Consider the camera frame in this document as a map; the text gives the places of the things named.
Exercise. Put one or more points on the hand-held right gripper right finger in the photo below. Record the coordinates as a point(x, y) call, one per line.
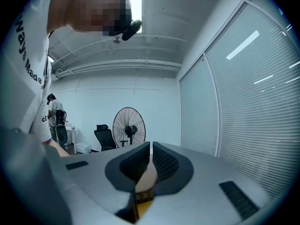
point(180, 172)

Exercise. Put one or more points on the white side table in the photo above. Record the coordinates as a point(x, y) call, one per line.
point(71, 130)

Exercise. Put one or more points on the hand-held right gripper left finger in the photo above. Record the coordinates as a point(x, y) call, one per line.
point(114, 172)

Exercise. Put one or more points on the white box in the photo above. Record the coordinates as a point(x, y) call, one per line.
point(83, 147)

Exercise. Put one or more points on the black head-worn camera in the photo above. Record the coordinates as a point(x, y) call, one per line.
point(131, 30)

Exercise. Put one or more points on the person's head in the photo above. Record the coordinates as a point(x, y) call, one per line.
point(89, 8)

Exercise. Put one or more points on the person's right forearm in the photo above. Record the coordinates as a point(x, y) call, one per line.
point(58, 149)

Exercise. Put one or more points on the black office chair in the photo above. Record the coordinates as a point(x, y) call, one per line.
point(105, 139)

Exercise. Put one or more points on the black standing fan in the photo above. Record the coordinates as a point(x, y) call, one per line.
point(129, 128)

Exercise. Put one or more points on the white ceiling pipes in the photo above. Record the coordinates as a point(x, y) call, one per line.
point(112, 65)

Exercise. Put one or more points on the large window blind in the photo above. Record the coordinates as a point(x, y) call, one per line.
point(253, 107)

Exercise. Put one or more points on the person's white printed t-shirt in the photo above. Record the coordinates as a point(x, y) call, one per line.
point(21, 78)

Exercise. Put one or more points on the small ceiling light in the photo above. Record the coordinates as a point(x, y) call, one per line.
point(50, 59)

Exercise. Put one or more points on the narrow window blind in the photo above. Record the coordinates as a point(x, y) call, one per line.
point(199, 111)

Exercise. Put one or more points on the long ceiling light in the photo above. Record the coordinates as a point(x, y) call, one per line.
point(135, 1)

